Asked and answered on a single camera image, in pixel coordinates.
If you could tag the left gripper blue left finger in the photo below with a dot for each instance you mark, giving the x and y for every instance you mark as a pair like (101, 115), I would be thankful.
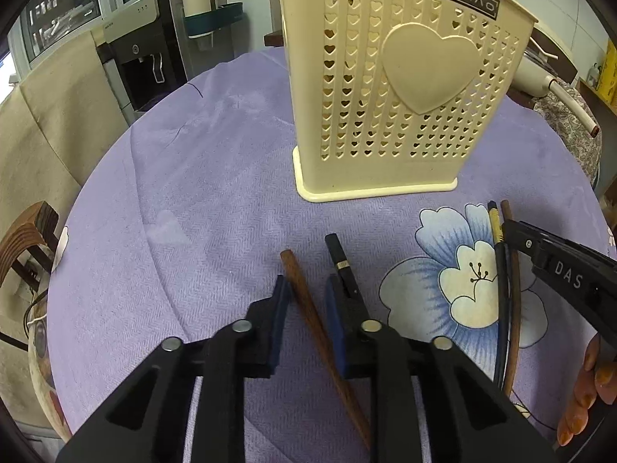
(281, 296)

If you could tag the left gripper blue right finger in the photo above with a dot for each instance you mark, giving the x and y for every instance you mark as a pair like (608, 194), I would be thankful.
(335, 327)

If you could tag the yellow roll of bags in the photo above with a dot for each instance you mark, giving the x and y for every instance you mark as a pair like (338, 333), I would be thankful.
(607, 79)

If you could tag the cream pan with lid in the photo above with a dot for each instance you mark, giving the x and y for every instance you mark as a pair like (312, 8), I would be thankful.
(552, 85)

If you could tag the dark brown chopstick right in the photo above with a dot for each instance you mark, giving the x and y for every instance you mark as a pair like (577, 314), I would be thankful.
(515, 319)

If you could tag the black silver water dispenser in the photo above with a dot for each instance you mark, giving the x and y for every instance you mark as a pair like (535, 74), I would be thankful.
(147, 53)

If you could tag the beige hanging cloth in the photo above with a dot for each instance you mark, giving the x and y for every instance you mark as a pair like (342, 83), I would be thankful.
(56, 125)

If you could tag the dark wooden chair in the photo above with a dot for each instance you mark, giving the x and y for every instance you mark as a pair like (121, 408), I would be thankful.
(33, 228)

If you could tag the brown cream rice cooker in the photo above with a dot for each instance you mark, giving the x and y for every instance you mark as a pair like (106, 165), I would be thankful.
(549, 48)

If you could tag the window with metal frame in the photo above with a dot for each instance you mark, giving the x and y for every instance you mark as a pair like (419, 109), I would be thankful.
(44, 23)

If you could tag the purple floral tablecloth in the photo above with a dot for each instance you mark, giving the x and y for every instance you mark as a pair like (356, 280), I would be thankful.
(182, 224)

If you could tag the paper cup tube holder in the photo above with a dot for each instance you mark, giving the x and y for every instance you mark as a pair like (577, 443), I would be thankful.
(203, 18)

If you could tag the cream plastic utensil holder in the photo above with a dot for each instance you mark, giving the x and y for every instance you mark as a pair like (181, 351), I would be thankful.
(391, 96)

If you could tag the cat print cushion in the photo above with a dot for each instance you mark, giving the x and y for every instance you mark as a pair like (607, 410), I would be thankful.
(40, 368)

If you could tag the person's right hand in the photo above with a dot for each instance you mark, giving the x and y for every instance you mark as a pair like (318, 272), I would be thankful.
(595, 380)

